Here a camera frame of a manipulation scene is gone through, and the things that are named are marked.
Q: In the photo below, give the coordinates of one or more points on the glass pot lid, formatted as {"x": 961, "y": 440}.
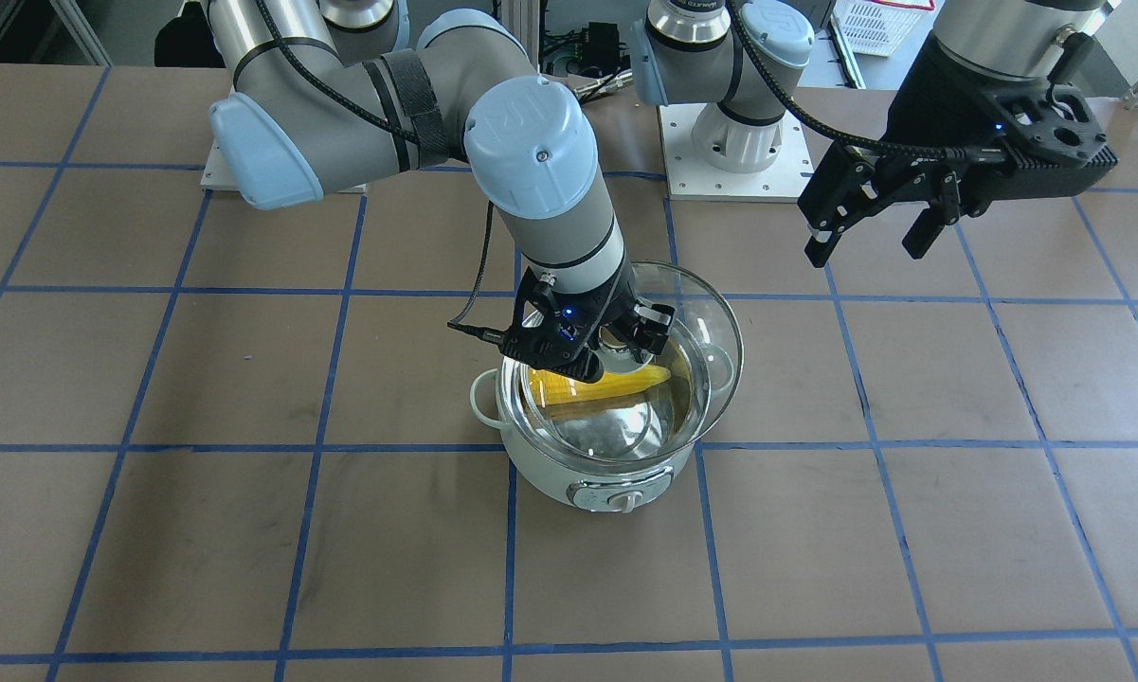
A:
{"x": 649, "y": 413}

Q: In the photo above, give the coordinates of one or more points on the yellow corn cob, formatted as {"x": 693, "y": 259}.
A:
{"x": 550, "y": 389}

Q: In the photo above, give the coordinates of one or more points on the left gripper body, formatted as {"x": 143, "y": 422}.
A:
{"x": 943, "y": 90}

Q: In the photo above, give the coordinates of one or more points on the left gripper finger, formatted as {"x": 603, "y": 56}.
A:
{"x": 827, "y": 224}
{"x": 941, "y": 212}

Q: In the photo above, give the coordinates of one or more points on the pale green cooking pot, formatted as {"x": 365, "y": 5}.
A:
{"x": 573, "y": 484}

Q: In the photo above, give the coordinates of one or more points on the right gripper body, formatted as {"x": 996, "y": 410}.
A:
{"x": 620, "y": 301}

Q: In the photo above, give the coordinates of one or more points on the brown paper table cover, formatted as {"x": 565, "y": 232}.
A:
{"x": 239, "y": 445}

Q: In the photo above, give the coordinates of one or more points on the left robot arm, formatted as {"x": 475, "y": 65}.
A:
{"x": 746, "y": 56}

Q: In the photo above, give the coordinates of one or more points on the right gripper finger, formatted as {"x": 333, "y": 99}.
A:
{"x": 647, "y": 329}

